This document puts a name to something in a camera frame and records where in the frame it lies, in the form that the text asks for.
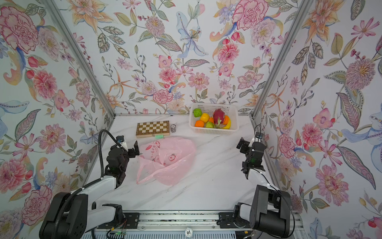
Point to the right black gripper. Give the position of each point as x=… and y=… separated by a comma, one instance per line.
x=245, y=144

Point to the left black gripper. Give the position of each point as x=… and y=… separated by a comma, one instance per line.
x=137, y=150

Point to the pink plastic bag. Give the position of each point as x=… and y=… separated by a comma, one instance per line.
x=166, y=160

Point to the red dragon fruit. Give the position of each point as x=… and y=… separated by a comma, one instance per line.
x=218, y=117

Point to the yellow lemon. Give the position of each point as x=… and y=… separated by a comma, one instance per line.
x=205, y=117

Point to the green apple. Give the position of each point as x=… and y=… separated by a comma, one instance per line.
x=197, y=113

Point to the green fruit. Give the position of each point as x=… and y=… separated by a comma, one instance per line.
x=210, y=124

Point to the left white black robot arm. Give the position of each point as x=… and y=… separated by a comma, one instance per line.
x=70, y=216

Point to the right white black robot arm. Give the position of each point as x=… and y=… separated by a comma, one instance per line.
x=270, y=211

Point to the wooden chessboard box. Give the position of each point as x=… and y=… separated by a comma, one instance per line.
x=153, y=129

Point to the yellow banana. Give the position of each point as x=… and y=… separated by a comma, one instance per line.
x=228, y=126

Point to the white plastic basket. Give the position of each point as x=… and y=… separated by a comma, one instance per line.
x=229, y=110

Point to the round white numbered tag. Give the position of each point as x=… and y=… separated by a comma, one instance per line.
x=189, y=233

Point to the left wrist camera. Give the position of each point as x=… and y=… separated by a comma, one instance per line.
x=121, y=142

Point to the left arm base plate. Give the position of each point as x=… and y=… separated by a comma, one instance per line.
x=127, y=221

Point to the aluminium front rail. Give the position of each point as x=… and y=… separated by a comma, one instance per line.
x=177, y=220

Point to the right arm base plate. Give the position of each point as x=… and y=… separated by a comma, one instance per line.
x=242, y=217

